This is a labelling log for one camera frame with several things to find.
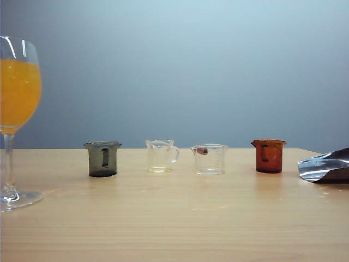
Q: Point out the clear measuring cup brown spot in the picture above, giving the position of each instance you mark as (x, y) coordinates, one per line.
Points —
(210, 166)

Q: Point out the dark grey measuring cup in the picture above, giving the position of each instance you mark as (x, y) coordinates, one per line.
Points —
(95, 161)

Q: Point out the amber measuring cup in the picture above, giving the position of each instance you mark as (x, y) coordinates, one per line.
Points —
(272, 161)

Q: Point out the wine glass with orange juice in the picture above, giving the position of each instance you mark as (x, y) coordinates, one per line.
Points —
(16, 92)

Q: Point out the silver foil bag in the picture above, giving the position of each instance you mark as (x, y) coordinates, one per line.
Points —
(327, 166)

